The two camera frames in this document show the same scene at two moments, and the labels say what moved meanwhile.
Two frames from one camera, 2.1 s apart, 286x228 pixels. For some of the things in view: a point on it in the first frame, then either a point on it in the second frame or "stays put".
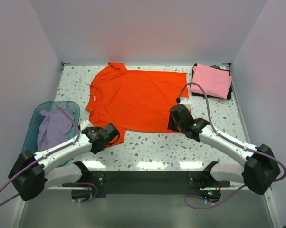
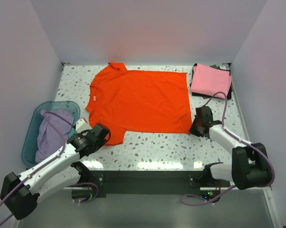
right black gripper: (170, 126) → (192, 129)
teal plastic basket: (31, 143) stays put
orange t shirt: (137, 101) stays put
